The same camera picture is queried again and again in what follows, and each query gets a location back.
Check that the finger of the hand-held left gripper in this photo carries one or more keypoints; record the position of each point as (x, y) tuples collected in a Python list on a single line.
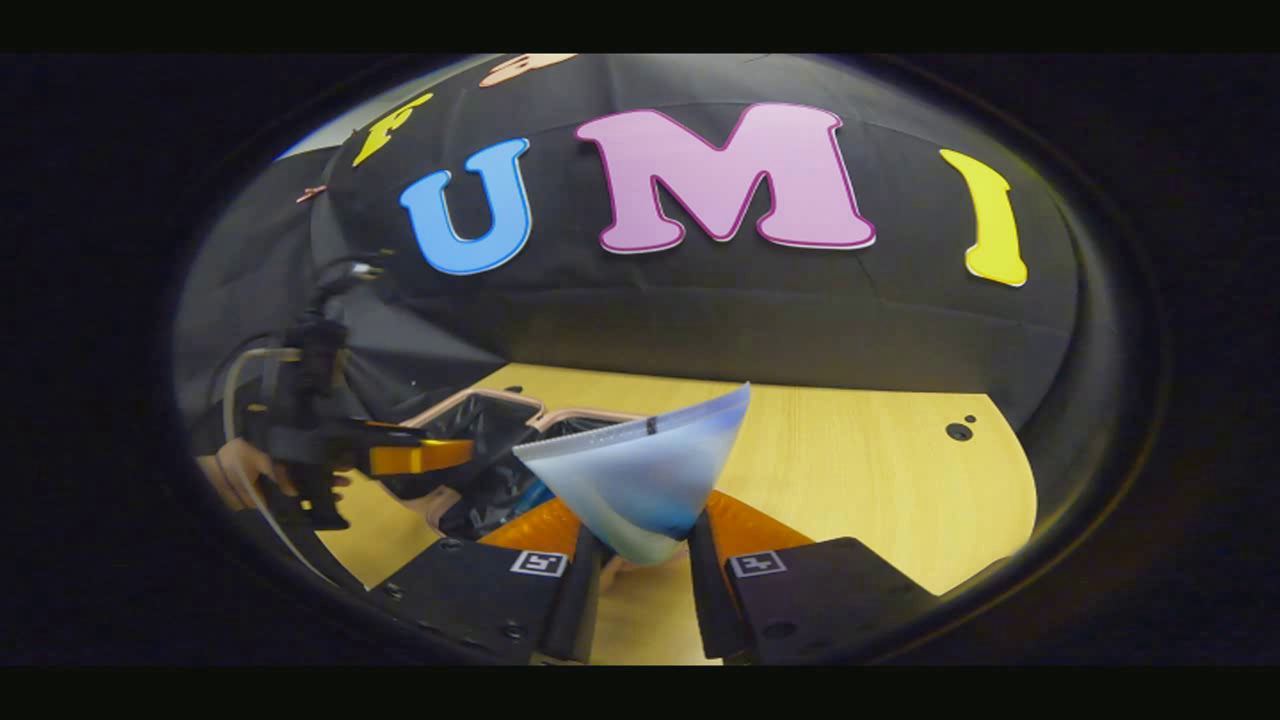
[(415, 457)]

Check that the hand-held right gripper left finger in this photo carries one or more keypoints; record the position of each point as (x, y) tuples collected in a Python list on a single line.
[(575, 610)]

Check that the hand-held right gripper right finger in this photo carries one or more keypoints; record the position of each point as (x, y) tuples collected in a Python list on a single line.
[(708, 600)]

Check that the blue green skin care tube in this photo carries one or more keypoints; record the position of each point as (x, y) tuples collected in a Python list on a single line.
[(640, 480)]

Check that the copper cloth clip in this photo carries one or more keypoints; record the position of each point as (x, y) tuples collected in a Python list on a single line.
[(310, 193)]

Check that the black backdrop cloth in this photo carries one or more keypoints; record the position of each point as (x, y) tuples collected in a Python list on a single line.
[(800, 320)]

